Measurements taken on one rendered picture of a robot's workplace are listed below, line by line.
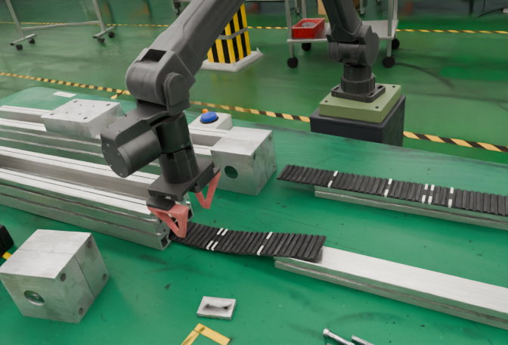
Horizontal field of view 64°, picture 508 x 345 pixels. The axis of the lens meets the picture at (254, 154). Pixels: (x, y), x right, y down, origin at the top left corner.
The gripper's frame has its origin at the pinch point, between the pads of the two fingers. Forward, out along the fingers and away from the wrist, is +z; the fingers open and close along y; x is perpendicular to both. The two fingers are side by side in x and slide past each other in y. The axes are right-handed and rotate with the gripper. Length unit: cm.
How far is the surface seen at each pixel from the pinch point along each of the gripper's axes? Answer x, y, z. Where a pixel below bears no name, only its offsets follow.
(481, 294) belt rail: 43.6, 0.2, 1.6
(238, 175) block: 1.3, -14.0, 0.2
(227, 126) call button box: -12.3, -33.2, 0.8
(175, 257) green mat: -1.2, 5.4, 4.5
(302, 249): 20.1, 1.0, 0.2
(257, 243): 11.9, 0.0, 2.3
